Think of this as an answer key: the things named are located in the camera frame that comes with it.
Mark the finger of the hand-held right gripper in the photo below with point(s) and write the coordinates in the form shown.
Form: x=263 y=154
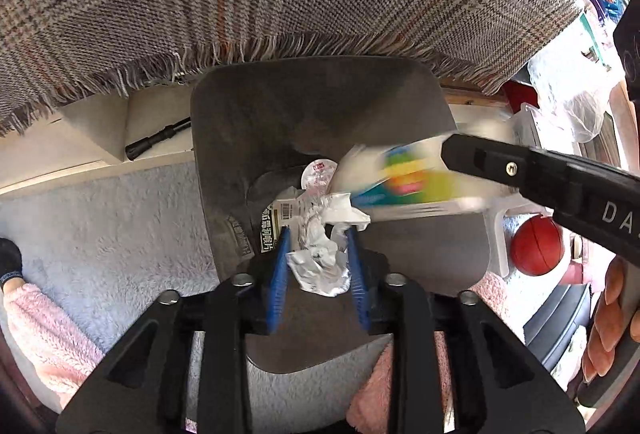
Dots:
x=500 y=166

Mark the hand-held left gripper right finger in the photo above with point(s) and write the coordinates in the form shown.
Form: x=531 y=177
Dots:
x=356 y=279

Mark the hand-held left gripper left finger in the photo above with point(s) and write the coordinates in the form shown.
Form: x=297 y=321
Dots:
x=277 y=274

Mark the white wrapper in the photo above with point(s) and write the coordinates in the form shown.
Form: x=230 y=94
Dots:
x=320 y=264

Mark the colourful snack packet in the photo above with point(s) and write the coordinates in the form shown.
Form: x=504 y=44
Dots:
x=405 y=179

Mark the dark grey waste bin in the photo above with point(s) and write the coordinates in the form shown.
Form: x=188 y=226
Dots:
x=310 y=114

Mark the person's right hand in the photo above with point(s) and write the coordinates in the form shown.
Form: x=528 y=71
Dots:
x=607 y=329

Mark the black white labelled packet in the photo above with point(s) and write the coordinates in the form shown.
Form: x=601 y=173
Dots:
x=272 y=229

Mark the red ball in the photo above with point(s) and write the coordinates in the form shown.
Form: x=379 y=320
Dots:
x=537 y=246

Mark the clear plastic bag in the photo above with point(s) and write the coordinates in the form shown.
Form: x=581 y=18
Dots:
x=570 y=84

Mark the person's right leg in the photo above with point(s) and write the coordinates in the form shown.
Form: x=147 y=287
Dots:
x=375 y=389

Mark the person's leg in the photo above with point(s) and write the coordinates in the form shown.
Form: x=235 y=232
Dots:
x=45 y=344
x=375 y=389

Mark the grey plastic tub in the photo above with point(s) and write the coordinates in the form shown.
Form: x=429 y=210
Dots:
x=555 y=319

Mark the fluffy grey rug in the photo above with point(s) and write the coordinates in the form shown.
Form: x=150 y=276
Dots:
x=125 y=224

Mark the black flashlight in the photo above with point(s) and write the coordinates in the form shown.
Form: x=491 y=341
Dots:
x=155 y=141

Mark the cream bed base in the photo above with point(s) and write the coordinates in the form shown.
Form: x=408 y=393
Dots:
x=75 y=144

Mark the person's left leg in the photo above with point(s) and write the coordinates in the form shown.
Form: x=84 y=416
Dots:
x=45 y=344

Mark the black sock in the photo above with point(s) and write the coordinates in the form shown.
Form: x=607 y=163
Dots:
x=9 y=261

